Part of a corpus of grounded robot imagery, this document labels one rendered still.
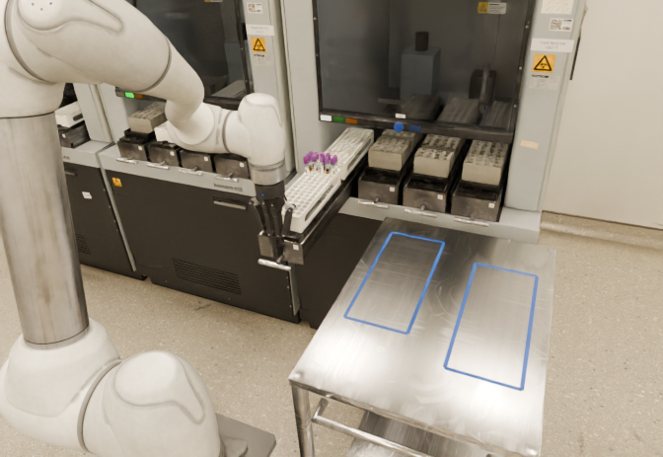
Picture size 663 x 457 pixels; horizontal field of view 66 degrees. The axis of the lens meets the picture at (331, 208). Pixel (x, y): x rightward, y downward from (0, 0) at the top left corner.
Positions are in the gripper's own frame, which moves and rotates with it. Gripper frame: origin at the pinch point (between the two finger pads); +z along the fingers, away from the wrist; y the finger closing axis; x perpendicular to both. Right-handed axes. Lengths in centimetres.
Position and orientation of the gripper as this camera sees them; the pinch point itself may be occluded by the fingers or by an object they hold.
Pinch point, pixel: (276, 245)
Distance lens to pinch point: 138.1
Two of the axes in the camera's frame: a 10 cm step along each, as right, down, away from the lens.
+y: -9.2, -1.7, 3.5
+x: -3.9, 5.0, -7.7
